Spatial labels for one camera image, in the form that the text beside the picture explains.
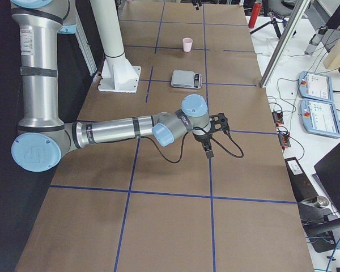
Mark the black box with label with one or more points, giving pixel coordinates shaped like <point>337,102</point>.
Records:
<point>301,185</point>

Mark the lower teach pendant tablet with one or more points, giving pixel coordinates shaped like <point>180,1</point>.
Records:
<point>320,117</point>

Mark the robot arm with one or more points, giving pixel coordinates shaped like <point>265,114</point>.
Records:
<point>44,139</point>

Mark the silver digital kitchen scale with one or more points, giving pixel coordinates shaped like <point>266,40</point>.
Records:
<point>186,79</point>

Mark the lower orange terminal block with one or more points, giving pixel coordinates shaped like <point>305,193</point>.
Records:
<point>284,139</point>

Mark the upper orange terminal block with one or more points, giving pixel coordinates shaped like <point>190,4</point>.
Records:
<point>278,118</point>

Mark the teach pendant tablet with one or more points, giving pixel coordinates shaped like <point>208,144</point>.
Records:
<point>320,117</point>
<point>316,86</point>

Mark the red cylinder bottle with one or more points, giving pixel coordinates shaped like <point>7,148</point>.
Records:
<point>255,13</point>

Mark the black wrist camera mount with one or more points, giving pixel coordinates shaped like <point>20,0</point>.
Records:
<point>219,122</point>

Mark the upper teach pendant tablet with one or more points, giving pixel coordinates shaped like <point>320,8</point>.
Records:
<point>316,86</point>

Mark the orange terminal block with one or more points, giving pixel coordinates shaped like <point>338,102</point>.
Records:
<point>284,139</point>
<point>278,118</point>

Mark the aluminium frame post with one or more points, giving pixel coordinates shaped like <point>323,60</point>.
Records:
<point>293,21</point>

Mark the pink plastic cup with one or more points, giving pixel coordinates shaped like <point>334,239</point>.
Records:
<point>187,43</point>

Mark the black monitor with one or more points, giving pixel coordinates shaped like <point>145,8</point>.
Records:
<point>328,172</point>

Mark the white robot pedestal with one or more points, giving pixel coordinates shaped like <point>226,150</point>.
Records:
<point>118,75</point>

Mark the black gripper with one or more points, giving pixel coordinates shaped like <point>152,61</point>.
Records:
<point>202,138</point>

